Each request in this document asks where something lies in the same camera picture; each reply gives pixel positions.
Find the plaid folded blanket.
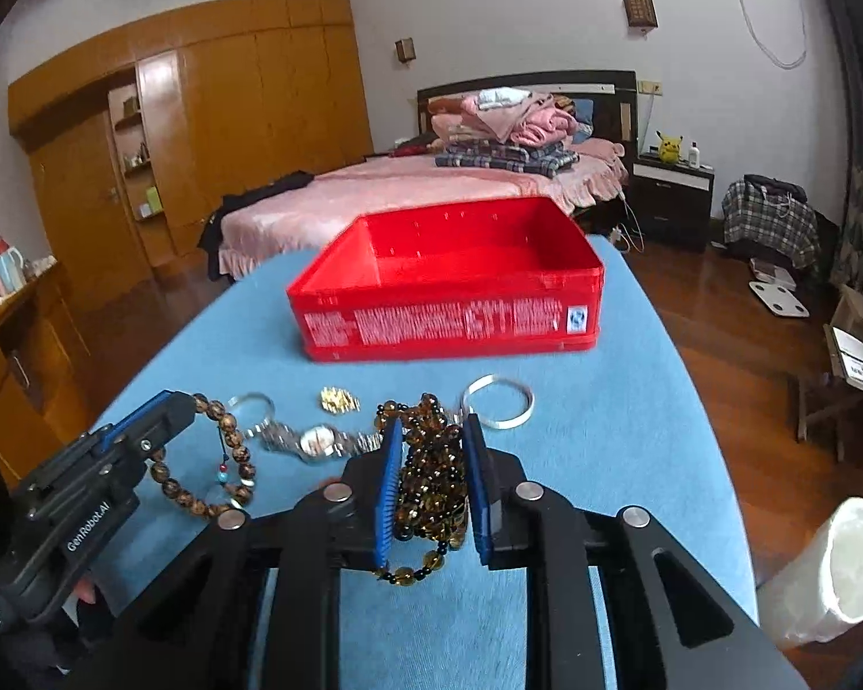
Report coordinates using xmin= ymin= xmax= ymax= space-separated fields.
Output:
xmin=435 ymin=142 xmax=581 ymax=179

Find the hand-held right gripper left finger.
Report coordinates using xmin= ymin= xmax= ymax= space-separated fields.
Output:
xmin=68 ymin=417 xmax=406 ymax=690

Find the silver bangle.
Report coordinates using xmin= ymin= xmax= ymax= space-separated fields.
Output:
xmin=461 ymin=374 xmax=534 ymax=432

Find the wooden dresser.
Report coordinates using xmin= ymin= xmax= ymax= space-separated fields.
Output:
xmin=0 ymin=262 xmax=96 ymax=519

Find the dark red garment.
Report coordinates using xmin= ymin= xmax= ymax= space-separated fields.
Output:
xmin=388 ymin=135 xmax=440 ymax=158

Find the black garment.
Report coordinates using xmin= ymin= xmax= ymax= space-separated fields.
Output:
xmin=197 ymin=171 xmax=316 ymax=278

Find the bed with pink bedspread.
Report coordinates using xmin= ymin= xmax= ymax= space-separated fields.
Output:
xmin=197 ymin=70 xmax=644 ymax=281

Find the white flat box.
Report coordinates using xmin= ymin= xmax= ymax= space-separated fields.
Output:
xmin=751 ymin=259 xmax=796 ymax=287

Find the brown wooden bead bracelet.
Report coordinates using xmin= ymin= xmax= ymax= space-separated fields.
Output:
xmin=147 ymin=393 xmax=258 ymax=520

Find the white bathroom scale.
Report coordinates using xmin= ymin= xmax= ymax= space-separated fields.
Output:
xmin=749 ymin=279 xmax=812 ymax=319

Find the white printed box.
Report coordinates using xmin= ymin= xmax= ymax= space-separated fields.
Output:
xmin=823 ymin=323 xmax=863 ymax=395

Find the large wooden wall lamp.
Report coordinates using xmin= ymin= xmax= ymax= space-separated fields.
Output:
xmin=623 ymin=0 xmax=659 ymax=34

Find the silver wristwatch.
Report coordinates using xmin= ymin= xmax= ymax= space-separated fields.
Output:
xmin=248 ymin=420 xmax=384 ymax=462

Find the power strip with cables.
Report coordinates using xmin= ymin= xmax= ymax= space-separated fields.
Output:
xmin=610 ymin=187 xmax=646 ymax=254

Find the gold brooch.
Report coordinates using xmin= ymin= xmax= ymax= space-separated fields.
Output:
xmin=318 ymin=386 xmax=362 ymax=414

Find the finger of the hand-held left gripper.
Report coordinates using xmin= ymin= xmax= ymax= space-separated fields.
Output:
xmin=124 ymin=408 xmax=198 ymax=480
xmin=101 ymin=389 xmax=195 ymax=455

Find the wooden wardrobe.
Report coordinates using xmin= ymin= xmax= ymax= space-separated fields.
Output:
xmin=7 ymin=0 xmax=375 ymax=317

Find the light blue kettle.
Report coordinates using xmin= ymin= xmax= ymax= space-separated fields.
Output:
xmin=0 ymin=246 xmax=27 ymax=300

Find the black and white nightstand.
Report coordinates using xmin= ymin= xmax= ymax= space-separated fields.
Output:
xmin=629 ymin=154 xmax=716 ymax=252

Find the pink pillow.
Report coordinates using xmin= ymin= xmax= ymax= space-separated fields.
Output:
xmin=575 ymin=138 xmax=630 ymax=163

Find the thin silver ring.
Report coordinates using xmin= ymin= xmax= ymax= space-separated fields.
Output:
xmin=226 ymin=392 xmax=278 ymax=432

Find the wooden stool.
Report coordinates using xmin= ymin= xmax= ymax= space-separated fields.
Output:
xmin=795 ymin=287 xmax=863 ymax=462

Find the amber bead necklace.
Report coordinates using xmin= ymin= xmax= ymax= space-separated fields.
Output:
xmin=372 ymin=392 xmax=472 ymax=588

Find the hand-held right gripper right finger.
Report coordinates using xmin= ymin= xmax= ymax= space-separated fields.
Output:
xmin=461 ymin=413 xmax=812 ymax=690

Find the pile of pink folded clothes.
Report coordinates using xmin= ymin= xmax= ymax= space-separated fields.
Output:
xmin=430 ymin=90 xmax=583 ymax=148

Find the plaid bag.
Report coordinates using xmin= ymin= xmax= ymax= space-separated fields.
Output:
xmin=723 ymin=174 xmax=822 ymax=271

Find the red plastic box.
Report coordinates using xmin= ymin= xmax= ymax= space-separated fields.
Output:
xmin=285 ymin=195 xmax=605 ymax=362

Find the white wall cable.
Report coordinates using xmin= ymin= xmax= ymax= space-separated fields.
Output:
xmin=728 ymin=0 xmax=810 ymax=70

